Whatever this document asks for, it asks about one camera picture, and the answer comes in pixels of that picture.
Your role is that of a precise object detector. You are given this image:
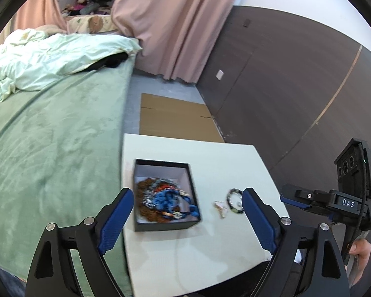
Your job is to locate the flat brown cardboard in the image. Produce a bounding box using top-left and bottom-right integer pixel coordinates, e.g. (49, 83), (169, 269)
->
(139, 93), (226, 143)

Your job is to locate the blue beaded bracelet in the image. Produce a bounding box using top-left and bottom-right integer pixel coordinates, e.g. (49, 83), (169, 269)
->
(151, 189), (201, 219)

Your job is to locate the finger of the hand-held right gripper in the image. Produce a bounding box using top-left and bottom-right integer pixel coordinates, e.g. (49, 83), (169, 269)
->
(281, 184), (332, 207)
(280, 194), (313, 211)

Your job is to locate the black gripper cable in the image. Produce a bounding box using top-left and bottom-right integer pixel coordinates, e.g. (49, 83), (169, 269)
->
(343, 142), (370, 265)

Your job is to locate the pale green duvet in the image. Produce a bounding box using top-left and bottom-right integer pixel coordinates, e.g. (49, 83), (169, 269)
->
(0, 28), (143, 112)

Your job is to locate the brown wooden bead bracelet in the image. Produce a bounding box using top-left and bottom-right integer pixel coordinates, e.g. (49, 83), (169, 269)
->
(135, 178), (186, 223)

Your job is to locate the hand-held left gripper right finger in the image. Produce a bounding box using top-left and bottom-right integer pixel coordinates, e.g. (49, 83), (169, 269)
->
(242, 187), (350, 297)

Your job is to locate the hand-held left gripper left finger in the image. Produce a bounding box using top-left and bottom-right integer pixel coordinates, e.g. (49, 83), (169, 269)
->
(25, 188), (134, 297)

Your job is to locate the black jewelry box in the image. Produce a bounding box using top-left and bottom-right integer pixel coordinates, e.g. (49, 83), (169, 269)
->
(133, 159), (202, 232)

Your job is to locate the person's right hand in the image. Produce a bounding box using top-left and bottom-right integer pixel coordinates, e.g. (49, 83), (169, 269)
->
(349, 238), (371, 285)

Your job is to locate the pink curtain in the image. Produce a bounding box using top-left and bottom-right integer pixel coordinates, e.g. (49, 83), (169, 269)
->
(14, 0), (69, 33)
(111, 0), (248, 84)

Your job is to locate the white flower hair clip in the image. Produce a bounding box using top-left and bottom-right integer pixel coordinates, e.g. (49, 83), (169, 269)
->
(214, 201), (229, 219)

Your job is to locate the pile of plush toys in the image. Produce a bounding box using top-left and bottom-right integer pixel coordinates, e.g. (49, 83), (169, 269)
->
(62, 0), (96, 16)

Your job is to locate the black cloth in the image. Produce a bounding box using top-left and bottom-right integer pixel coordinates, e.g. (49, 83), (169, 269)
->
(88, 52), (129, 72)

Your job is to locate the green bed blanket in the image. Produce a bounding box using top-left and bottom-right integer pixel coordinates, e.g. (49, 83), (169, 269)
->
(0, 57), (135, 297)

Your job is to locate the white table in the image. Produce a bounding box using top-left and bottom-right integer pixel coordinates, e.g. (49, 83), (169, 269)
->
(123, 134), (291, 297)

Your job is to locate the bear print pillow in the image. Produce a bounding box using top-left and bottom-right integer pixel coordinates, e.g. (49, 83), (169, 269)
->
(66, 14), (118, 34)

